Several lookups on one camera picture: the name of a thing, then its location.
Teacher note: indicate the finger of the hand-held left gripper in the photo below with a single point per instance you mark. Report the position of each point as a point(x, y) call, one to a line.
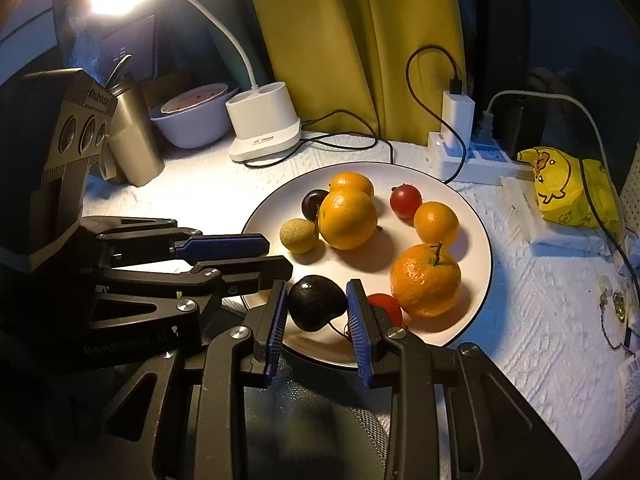
point(225, 247)
point(250, 272)

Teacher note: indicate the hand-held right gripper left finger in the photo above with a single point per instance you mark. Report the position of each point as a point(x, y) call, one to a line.
point(277, 320)

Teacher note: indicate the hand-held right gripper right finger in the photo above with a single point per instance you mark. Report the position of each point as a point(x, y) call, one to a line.
point(357, 320)

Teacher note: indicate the red cherry tomato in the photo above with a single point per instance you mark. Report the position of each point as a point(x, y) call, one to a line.
point(387, 307)
point(405, 201)

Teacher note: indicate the dark purple plum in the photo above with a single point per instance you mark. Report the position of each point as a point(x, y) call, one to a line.
point(317, 302)
point(312, 203)

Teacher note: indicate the tan longan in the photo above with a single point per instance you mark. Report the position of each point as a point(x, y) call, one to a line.
point(298, 235)

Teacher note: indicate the large orange with stem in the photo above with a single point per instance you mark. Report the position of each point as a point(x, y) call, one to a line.
point(425, 280)

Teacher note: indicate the yellow-orange round citrus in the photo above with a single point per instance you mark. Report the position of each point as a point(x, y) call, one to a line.
point(347, 220)

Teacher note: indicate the white plate with dark rim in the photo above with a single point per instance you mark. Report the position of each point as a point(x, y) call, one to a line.
point(467, 270)

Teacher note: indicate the steel tumbler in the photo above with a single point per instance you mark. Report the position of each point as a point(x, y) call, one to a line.
point(132, 135)

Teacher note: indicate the grey round mat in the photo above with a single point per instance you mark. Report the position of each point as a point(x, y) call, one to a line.
point(310, 420)

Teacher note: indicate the small orange kumquat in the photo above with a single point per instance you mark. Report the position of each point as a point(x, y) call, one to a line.
point(436, 222)
point(352, 182)

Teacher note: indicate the pale purple bowl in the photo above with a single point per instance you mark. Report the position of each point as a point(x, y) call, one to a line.
point(195, 117)

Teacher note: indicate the white desk lamp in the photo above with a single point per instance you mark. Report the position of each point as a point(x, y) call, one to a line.
point(265, 120)

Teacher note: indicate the dark screen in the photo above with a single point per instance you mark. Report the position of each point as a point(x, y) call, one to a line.
point(130, 50)

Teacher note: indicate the white textured tablecloth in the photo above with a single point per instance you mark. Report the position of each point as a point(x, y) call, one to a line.
point(525, 360)

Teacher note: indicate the white power strip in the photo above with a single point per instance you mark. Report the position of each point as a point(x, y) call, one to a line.
point(470, 162)

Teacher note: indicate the white tissue pack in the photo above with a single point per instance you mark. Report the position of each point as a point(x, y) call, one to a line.
point(550, 232)

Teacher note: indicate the white charger block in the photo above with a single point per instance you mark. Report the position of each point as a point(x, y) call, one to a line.
point(457, 120)

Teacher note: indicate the yellow curtain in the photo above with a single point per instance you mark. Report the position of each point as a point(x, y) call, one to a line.
point(350, 35)

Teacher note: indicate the yellow duck print packet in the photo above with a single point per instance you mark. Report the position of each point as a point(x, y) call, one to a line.
point(565, 185)

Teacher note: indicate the white woven plastic basket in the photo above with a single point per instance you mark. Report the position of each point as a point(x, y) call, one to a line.
point(632, 185)

